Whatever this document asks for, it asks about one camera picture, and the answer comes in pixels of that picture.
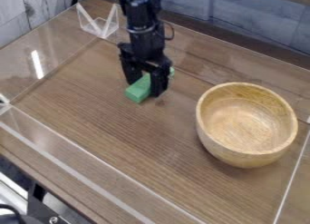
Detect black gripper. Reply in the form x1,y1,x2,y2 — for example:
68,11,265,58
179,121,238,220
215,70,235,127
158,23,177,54
118,26,174,97

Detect green rectangular block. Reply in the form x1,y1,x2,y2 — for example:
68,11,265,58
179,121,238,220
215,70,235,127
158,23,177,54
123,66,177,104

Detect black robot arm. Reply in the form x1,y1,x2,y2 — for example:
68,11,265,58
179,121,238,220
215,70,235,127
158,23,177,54
118,0,175,97

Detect wooden bowl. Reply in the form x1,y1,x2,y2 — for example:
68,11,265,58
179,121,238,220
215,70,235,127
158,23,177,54
195,83,300,169

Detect clear acrylic corner bracket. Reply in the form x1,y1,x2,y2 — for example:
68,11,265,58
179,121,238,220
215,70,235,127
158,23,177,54
76,3,121,39

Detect clear acrylic tray wall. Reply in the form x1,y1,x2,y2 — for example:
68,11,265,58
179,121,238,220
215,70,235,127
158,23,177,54
0,101,206,224

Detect black table frame leg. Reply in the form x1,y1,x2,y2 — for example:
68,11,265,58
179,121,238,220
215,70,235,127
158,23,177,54
27,182,78,224

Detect black cable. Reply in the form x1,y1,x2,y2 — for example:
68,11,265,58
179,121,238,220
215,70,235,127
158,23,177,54
0,204,26,224

